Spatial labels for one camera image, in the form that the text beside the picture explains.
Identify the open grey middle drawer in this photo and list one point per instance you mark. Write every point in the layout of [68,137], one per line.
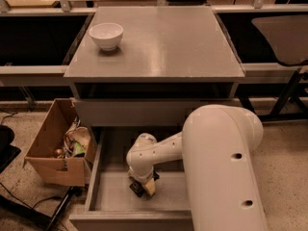
[112,206]

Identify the black chair base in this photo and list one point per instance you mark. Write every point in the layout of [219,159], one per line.
[8,152]

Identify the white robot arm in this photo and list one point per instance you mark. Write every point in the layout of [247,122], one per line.
[214,145]

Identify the closed grey top drawer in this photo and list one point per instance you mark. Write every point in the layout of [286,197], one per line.
[114,113]

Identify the green packet in box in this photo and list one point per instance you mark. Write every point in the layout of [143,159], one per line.
[78,149]

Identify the white ceramic bowl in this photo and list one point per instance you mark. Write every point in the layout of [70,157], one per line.
[106,35]

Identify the black table leg stand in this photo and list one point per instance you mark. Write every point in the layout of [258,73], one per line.
[283,89]

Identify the brown cardboard box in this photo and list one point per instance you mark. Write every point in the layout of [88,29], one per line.
[51,152]

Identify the dark rxbar chocolate wrapper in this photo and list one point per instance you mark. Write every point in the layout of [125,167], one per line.
[137,187]

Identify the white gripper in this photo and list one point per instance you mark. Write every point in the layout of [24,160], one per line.
[141,176]

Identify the grey drawer cabinet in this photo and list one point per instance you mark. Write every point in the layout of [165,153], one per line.
[166,54]

